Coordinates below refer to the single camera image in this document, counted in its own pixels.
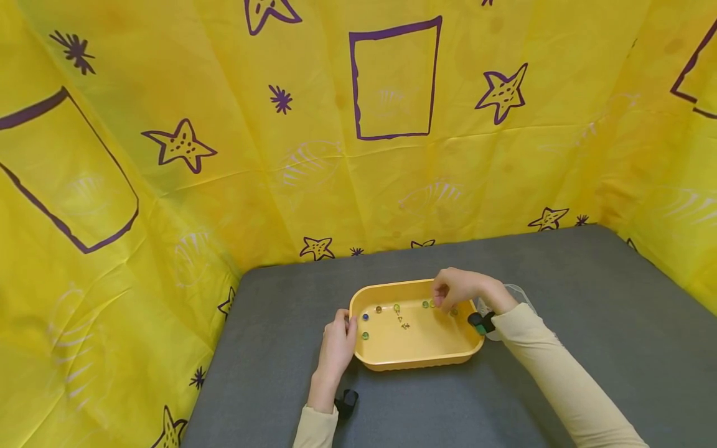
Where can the person's right hand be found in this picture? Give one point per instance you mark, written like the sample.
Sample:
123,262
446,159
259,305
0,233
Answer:
468,287

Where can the group of glass marbles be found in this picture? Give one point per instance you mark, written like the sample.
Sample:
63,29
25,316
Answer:
365,317

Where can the yellow plastic tray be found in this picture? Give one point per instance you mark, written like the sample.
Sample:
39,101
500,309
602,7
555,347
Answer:
414,345

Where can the clear plastic container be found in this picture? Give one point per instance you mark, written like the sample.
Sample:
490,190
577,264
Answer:
521,295

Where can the person's right fingers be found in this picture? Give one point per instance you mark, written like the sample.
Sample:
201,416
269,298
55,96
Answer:
441,295

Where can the person's left forearm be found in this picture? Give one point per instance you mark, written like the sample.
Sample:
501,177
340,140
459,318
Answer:
316,417

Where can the black wrist band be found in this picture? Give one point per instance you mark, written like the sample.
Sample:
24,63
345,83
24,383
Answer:
347,402
482,322

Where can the person's right forearm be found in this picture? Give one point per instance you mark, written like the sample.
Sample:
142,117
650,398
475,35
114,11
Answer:
560,373

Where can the small golden piece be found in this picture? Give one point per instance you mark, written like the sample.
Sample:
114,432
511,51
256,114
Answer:
405,325

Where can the person's left hand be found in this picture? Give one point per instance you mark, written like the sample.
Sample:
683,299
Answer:
335,354

